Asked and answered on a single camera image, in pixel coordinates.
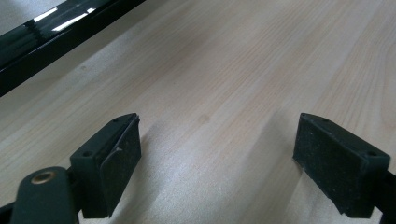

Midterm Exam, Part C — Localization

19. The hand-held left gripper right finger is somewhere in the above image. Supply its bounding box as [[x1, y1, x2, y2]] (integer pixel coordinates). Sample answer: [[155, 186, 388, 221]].
[[292, 112, 391, 218]]

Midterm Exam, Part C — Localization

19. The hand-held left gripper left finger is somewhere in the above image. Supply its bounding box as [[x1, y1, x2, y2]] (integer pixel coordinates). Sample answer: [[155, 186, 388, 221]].
[[69, 112, 142, 219]]

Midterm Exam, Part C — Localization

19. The red and black shoe rack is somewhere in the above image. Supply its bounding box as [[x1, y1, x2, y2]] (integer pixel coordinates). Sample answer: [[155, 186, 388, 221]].
[[0, 0, 148, 98]]

